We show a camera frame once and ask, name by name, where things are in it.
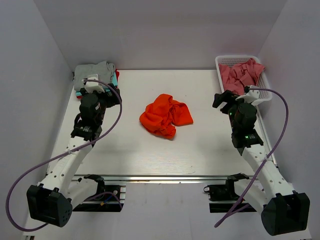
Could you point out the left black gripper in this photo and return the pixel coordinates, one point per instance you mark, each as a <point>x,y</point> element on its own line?
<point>112,100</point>

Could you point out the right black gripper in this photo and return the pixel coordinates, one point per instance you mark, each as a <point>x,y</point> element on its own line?
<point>226,96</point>

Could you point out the orange t-shirt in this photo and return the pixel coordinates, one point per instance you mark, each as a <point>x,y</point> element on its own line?
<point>161,117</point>

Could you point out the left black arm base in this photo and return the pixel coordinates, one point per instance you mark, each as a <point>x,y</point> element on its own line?
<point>108,199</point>

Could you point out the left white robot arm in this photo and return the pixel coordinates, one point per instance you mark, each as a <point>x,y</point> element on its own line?
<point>53,199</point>

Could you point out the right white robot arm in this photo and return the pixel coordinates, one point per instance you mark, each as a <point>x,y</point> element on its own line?
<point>282,209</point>

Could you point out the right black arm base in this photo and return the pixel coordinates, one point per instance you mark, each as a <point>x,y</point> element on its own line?
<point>222,196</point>

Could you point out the pink crumpled t-shirt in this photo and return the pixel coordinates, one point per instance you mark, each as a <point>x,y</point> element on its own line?
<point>235,78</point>

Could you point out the teal folded t-shirt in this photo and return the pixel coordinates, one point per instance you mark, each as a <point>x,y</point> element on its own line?
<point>113,81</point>

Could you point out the red folded t-shirt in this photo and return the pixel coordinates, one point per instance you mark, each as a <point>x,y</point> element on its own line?
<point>117,74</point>

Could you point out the grey folded t-shirt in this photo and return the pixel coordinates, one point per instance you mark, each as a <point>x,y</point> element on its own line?
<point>104,70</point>

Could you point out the white plastic basket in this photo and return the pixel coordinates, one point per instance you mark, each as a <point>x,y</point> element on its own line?
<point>230,60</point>

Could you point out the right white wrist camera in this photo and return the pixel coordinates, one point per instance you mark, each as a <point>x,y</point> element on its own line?
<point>253,95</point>

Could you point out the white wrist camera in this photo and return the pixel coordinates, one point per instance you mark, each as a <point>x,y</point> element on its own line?
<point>91,84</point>
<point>253,95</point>

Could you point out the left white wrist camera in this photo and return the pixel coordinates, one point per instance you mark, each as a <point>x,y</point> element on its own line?
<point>91,84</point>

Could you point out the aluminium table rail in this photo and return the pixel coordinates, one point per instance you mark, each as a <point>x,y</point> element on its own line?
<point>199,151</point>

